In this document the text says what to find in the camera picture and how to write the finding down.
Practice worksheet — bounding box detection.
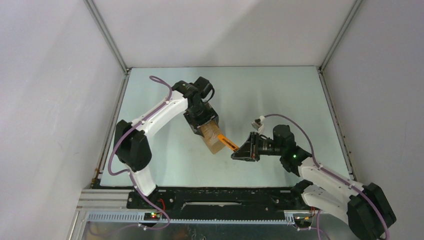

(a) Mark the aluminium frame post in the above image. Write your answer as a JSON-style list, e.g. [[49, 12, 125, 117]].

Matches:
[[83, 0, 130, 75], [318, 0, 365, 73]]

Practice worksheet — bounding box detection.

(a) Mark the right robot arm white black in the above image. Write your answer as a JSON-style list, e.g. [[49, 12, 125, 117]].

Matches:
[[230, 124, 397, 240]]

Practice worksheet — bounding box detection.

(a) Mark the left controller board with leds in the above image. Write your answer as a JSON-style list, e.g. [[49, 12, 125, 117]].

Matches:
[[143, 212, 162, 221]]

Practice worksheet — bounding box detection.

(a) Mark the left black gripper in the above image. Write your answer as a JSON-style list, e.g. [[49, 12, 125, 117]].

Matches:
[[184, 101, 219, 137]]

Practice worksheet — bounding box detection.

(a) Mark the right aluminium frame post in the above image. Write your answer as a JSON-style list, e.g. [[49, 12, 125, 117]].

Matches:
[[318, 0, 365, 73]]

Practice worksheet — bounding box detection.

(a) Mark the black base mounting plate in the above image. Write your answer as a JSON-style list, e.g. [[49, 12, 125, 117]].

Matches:
[[126, 186, 318, 221]]

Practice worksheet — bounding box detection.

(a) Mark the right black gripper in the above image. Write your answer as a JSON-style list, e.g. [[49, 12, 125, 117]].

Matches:
[[231, 131, 284, 162]]

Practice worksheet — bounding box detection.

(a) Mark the right controller board with leds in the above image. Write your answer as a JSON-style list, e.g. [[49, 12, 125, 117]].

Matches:
[[293, 216, 313, 229]]

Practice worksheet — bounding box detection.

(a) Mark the left aluminium frame post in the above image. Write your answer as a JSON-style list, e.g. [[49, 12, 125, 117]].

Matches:
[[83, 0, 130, 75]]

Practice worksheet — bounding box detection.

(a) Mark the grey slotted cable duct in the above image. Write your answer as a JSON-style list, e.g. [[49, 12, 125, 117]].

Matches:
[[86, 211, 299, 226]]

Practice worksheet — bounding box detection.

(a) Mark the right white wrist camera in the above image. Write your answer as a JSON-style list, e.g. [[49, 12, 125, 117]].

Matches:
[[251, 115, 266, 135]]

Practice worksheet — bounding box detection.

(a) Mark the controller board with leds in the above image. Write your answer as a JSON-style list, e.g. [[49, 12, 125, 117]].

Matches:
[[293, 216, 313, 229], [143, 212, 162, 221]]

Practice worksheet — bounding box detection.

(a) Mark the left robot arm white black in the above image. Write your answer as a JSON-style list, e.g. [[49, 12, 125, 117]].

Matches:
[[111, 77, 224, 208]]

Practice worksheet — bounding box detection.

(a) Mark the brown cardboard express box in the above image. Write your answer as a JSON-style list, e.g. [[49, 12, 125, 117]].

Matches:
[[199, 120, 225, 155]]

